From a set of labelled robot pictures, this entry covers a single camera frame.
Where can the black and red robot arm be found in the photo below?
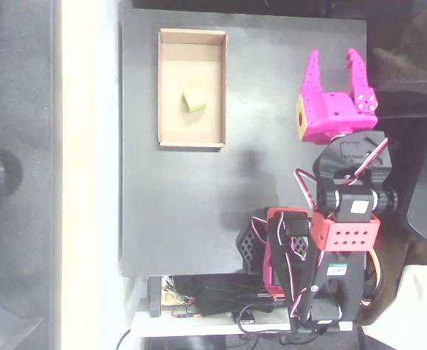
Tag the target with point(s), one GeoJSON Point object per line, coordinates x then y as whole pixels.
{"type": "Point", "coordinates": [348, 204]}

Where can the green cube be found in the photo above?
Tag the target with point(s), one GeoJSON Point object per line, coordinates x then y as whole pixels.
{"type": "Point", "coordinates": [195, 99]}

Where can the magenta gripper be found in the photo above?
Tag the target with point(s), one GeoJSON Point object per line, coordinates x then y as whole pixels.
{"type": "Point", "coordinates": [335, 111]}

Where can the small wooden circuit holder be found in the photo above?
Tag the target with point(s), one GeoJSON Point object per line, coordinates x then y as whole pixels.
{"type": "Point", "coordinates": [171, 295]}

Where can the shallow cardboard box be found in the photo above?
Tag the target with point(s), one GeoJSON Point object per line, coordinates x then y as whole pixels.
{"type": "Point", "coordinates": [191, 65]}

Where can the brown bag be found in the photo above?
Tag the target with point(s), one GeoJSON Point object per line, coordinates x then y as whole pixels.
{"type": "Point", "coordinates": [388, 284]}

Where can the white shelf board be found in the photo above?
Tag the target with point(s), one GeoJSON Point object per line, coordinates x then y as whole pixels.
{"type": "Point", "coordinates": [184, 326]}

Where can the black plug connector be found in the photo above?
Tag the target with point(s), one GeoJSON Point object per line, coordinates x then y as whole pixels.
{"type": "Point", "coordinates": [245, 318]}

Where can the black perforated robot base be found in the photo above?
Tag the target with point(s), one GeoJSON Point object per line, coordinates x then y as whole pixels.
{"type": "Point", "coordinates": [249, 248]}

